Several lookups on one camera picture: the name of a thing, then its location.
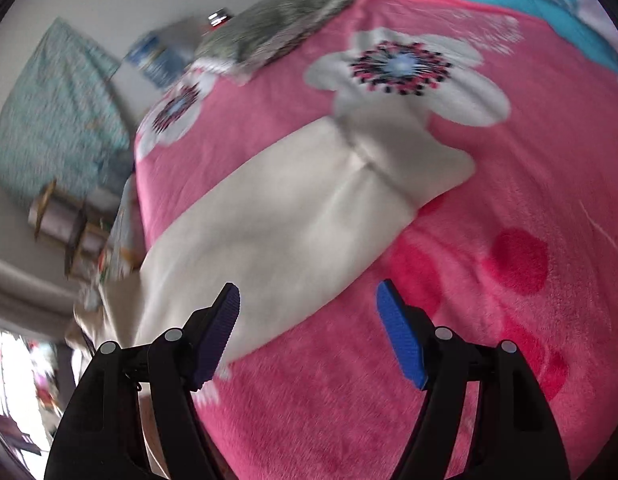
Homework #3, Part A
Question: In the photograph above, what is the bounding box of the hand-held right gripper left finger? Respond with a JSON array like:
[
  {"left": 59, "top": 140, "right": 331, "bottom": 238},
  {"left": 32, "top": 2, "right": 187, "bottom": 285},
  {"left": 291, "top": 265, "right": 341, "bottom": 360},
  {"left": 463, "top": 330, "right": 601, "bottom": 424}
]
[{"left": 43, "top": 283, "right": 241, "bottom": 480}]

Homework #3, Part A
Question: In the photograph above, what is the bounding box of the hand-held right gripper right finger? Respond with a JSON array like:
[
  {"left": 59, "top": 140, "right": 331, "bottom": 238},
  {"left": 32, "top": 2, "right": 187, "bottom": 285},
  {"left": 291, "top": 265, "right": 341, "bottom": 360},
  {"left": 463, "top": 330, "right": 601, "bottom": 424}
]
[{"left": 376, "top": 280, "right": 572, "bottom": 480}]

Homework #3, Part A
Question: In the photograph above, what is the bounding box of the cream jacket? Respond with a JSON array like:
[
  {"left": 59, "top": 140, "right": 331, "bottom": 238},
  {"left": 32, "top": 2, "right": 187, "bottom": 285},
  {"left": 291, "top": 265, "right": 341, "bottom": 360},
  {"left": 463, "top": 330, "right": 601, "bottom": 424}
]
[{"left": 64, "top": 110, "right": 477, "bottom": 366}]

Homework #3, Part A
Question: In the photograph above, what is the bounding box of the pink floral blanket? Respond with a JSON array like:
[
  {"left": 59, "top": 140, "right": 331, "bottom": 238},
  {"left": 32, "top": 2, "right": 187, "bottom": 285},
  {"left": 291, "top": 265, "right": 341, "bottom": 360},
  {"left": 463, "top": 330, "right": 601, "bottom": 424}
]
[{"left": 134, "top": 0, "right": 618, "bottom": 480}]

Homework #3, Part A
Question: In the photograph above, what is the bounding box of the wooden chair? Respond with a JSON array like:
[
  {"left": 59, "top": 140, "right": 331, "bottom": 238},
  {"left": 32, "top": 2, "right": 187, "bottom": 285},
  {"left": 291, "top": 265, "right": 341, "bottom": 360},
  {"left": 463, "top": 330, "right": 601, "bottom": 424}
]
[{"left": 29, "top": 180, "right": 110, "bottom": 276}]

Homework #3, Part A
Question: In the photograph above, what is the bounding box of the blue water dispenser bottle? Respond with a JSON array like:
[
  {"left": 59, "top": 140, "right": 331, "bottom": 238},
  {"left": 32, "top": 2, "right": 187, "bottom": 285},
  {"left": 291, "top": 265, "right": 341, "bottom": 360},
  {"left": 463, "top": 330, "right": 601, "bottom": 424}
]
[{"left": 126, "top": 17, "right": 200, "bottom": 88}]

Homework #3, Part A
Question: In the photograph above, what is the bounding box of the teal floral wall cloth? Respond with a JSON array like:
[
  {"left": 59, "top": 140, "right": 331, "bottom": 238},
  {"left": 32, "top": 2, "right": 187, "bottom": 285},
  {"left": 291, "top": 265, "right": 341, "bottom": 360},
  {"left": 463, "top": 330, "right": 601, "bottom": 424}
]
[{"left": 0, "top": 17, "right": 132, "bottom": 206}]

